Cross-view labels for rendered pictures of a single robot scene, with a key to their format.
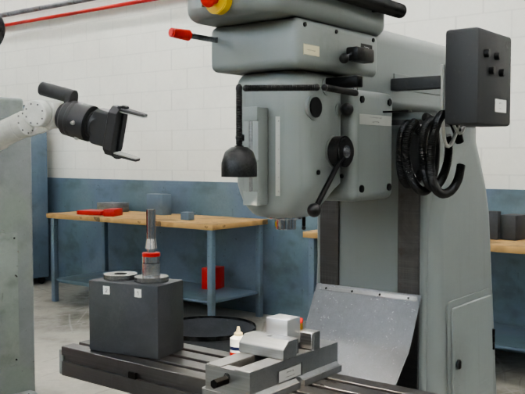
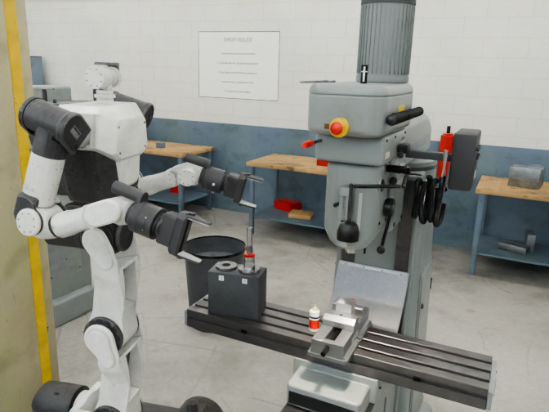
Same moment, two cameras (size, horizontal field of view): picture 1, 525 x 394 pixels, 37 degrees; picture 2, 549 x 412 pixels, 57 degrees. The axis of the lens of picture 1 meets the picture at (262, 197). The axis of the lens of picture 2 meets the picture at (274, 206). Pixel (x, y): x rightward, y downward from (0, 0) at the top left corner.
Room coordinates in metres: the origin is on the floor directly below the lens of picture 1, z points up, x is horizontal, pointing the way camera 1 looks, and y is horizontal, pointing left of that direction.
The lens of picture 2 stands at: (0.08, 0.62, 1.93)
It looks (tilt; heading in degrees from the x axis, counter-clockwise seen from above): 15 degrees down; 348
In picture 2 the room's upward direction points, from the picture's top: 2 degrees clockwise
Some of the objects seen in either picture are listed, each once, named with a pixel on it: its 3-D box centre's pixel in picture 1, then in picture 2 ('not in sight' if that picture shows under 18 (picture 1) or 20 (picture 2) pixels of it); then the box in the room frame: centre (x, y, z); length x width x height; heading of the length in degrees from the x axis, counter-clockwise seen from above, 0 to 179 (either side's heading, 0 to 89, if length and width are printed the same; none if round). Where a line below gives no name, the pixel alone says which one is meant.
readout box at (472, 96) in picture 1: (480, 79); (466, 158); (1.80, -0.50, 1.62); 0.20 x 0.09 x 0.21; 142
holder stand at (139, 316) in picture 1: (136, 312); (237, 288); (2.05, 0.33, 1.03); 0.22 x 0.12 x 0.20; 63
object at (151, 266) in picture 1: (151, 266); (249, 261); (2.02, 0.29, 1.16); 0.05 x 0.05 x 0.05
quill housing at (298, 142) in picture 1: (287, 145); (355, 202); (1.78, -0.06, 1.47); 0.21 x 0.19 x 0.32; 52
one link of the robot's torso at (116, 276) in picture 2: not in sight; (111, 286); (1.79, 0.81, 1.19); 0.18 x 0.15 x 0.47; 155
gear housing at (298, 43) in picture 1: (297, 53); (363, 143); (1.81, -0.08, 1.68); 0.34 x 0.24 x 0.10; 142
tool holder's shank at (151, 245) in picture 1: (151, 231); (249, 240); (2.02, 0.29, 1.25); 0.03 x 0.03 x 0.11
